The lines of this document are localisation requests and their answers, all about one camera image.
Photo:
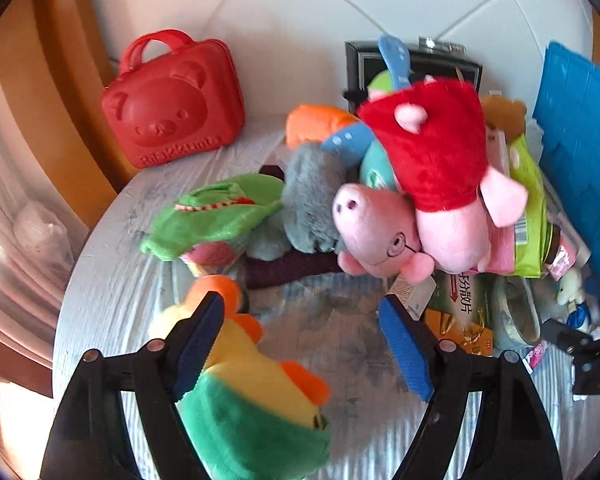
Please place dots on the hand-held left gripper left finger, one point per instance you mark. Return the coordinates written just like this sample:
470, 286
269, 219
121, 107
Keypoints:
202, 340

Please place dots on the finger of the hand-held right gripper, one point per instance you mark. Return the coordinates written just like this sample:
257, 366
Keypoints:
565, 335

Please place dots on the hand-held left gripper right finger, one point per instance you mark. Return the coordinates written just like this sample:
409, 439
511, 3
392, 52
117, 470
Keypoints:
405, 355

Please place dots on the small white bear plush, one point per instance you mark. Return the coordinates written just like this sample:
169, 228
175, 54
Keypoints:
570, 285

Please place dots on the green yellow duck plush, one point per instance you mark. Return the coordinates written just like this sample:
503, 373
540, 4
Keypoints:
260, 375

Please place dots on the blue plastic bin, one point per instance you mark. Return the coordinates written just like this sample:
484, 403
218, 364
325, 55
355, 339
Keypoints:
575, 160

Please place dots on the small pink packet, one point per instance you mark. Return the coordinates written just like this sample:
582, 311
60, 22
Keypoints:
535, 357

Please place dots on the green medicine box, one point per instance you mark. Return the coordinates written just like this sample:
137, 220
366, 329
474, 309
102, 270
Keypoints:
460, 320

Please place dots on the dark maroon cloth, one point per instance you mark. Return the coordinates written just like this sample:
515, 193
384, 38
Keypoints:
290, 267

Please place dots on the green crocodile plush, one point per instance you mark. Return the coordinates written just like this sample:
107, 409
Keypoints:
205, 215

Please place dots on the green packet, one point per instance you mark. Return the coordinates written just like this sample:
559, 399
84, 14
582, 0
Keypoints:
530, 210

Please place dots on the pink pig plush with glasses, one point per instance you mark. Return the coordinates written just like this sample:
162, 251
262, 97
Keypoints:
370, 225

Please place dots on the grey plush toy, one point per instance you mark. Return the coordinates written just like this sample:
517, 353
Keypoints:
310, 195

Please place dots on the clear plastic bag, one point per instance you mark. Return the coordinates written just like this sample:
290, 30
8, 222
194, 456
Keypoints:
40, 240

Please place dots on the pink pig plush red dress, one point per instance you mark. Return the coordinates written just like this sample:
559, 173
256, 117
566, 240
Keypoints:
430, 145

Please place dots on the pale curtain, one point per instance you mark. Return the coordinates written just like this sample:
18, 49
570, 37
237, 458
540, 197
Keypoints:
5, 240

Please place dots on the brown teddy bear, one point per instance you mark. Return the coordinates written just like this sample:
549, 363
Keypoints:
505, 112

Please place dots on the red bear carry case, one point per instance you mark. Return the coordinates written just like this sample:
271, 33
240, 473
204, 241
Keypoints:
175, 105

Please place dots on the orange plush toy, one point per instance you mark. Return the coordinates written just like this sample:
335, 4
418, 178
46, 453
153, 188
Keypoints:
310, 122

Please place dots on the green plush toy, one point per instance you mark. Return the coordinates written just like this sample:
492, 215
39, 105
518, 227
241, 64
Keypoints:
380, 82

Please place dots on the blue plastic boomerang toy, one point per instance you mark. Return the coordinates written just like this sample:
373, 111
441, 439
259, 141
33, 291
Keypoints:
395, 57

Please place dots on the black box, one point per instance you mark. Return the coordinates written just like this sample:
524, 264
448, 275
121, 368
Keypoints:
365, 60

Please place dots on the metal clip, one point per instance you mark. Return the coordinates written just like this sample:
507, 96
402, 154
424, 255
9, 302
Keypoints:
440, 45

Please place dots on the wooden door frame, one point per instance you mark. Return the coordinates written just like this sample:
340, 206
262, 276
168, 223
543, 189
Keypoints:
55, 60

